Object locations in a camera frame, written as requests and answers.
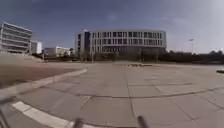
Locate curved multi-storey pale building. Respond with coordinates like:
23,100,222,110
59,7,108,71
75,28,168,62

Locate grey concrete slab pavement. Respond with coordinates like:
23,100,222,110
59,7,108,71
0,61,224,128

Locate low pale buildings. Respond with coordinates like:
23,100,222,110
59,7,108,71
30,40,76,58

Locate robot's own part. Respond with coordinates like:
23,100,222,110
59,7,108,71
136,115,149,128
72,117,85,128

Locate pale concrete kerb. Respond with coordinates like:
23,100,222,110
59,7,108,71
0,68,88,101

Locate row of dark trees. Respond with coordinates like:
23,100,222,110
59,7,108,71
43,48,224,64

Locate street lamp pole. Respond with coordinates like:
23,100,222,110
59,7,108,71
188,38,196,55

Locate white multi-storey building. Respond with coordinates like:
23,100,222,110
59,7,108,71
0,21,34,55

